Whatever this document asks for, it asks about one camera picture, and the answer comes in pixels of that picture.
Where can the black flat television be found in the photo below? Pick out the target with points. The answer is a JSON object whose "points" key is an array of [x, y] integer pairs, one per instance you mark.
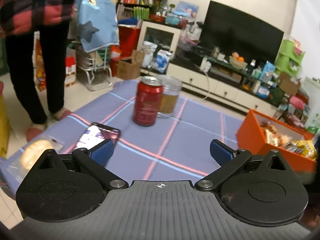
{"points": [[233, 30]]}

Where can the orange storage box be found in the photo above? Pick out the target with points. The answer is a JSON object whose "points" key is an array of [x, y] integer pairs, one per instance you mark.
{"points": [[260, 133]]}

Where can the brown cardboard box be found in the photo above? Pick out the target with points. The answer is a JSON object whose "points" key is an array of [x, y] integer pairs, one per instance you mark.
{"points": [[290, 85]]}

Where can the blue star cloth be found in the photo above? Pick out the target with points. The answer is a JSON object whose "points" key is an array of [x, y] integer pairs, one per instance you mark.
{"points": [[97, 24]]}

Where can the white tv cabinet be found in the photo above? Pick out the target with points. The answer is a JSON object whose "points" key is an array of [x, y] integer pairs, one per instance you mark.
{"points": [[219, 91]]}

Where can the clear bagged round bread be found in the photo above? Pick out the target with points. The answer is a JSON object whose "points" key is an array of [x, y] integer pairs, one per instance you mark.
{"points": [[30, 154]]}

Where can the red soda can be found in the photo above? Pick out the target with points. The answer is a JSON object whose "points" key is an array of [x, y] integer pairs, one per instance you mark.
{"points": [[148, 101]]}

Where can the fruit bowl with oranges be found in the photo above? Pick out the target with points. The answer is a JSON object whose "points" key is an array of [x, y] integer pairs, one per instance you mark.
{"points": [[237, 61]]}

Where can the green plastic drawer stack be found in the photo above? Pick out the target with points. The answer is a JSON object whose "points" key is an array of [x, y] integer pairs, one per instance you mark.
{"points": [[290, 57]]}

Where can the white framed small cabinet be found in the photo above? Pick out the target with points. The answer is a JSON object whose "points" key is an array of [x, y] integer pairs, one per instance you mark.
{"points": [[165, 36]]}

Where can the silver orange snack bag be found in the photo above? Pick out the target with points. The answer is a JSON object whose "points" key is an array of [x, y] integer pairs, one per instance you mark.
{"points": [[273, 137]]}

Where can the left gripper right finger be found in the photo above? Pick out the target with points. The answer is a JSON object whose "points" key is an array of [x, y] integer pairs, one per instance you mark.
{"points": [[231, 162]]}

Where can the black smartphone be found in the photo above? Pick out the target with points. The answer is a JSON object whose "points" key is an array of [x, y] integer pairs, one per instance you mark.
{"points": [[97, 133]]}

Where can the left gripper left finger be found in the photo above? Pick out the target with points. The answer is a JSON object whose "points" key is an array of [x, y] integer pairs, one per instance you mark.
{"points": [[92, 162]]}

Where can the purple plaid tablecloth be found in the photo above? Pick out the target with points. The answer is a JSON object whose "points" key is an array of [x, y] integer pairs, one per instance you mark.
{"points": [[174, 148]]}

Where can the yellow snack bag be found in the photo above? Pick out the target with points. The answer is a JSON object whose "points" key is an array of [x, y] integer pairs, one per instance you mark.
{"points": [[305, 148]]}

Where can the clear plastic jar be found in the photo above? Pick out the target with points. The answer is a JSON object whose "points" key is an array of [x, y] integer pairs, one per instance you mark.
{"points": [[171, 90]]}

